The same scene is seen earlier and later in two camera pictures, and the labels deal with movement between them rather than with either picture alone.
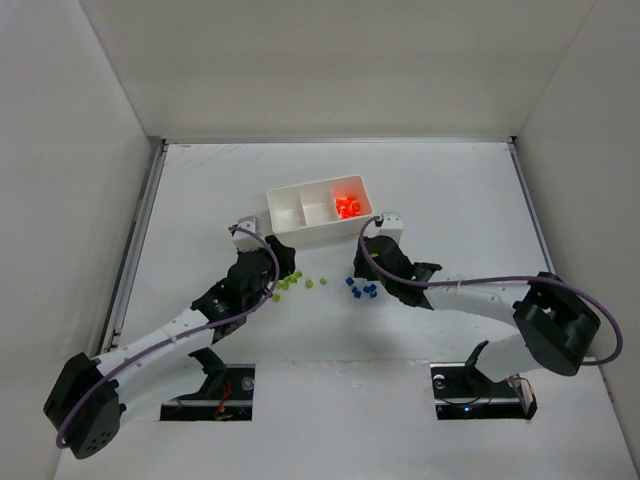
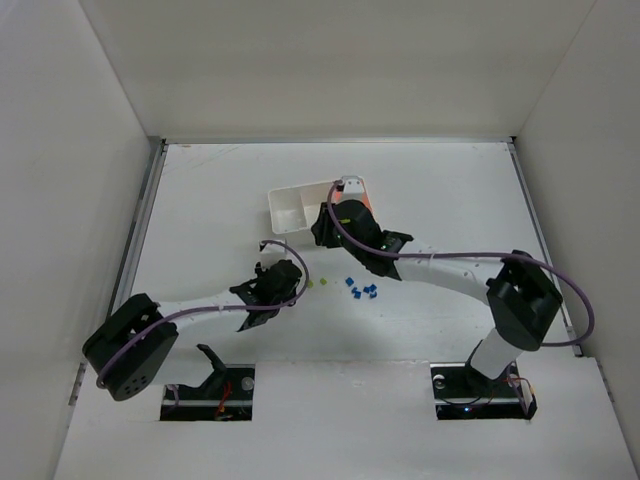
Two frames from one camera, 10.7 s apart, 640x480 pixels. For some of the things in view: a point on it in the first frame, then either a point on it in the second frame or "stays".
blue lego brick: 370,289 stays
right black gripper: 368,257 → 324,228
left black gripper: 279,251 → 265,270
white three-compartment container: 307,208 stays
